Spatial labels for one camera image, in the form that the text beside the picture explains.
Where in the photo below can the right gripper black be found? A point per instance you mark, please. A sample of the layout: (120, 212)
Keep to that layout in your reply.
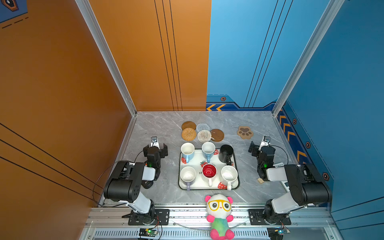
(254, 148)

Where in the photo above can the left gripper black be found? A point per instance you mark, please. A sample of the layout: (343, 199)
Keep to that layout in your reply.
(162, 150)

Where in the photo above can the cork paw print coaster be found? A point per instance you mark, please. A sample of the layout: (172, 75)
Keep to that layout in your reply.
(245, 132)

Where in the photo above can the dark brown wooden coaster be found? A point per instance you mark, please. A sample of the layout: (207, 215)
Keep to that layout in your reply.
(217, 135)

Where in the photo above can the multicolour woven coaster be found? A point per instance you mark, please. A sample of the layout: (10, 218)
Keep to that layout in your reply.
(204, 136)

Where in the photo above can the grey blue rope coaster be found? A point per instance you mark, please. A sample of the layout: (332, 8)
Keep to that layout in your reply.
(202, 127)

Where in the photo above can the light brown wooden coaster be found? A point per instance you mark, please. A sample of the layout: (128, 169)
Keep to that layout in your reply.
(189, 124)

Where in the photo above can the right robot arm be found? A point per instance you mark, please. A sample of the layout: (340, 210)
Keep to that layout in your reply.
(306, 187)

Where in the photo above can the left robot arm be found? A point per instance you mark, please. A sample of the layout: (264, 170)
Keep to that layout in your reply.
(127, 178)

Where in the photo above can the blue mug back left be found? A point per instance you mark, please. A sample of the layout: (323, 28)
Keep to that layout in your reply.
(187, 151)

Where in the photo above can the blue mug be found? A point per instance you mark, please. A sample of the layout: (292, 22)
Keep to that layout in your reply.
(187, 151)
(208, 150)

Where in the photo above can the black mug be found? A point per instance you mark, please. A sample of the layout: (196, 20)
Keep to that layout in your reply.
(226, 154)

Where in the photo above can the white mug front right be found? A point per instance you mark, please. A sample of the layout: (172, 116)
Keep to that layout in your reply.
(228, 176)

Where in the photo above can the white strawberry serving tray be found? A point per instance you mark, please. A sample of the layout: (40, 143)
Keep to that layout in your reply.
(198, 174)

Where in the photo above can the blue mug back middle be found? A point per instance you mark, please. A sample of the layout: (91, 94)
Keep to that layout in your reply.
(208, 150)

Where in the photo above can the red interior mug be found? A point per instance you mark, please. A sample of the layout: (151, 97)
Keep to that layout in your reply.
(209, 174)

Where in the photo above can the plush panda toy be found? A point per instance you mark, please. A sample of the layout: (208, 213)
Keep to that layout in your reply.
(219, 209)

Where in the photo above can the left green circuit board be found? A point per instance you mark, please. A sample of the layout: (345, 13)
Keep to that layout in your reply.
(148, 234)

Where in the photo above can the right circuit board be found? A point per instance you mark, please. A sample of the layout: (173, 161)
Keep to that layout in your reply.
(276, 233)

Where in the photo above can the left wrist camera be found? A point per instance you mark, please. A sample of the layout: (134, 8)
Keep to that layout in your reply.
(155, 142)

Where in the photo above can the white mug purple handle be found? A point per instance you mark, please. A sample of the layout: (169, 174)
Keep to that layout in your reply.
(188, 175)

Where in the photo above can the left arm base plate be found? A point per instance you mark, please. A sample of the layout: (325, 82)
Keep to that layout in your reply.
(153, 217)

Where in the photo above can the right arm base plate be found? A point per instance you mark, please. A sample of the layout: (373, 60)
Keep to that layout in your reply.
(259, 217)

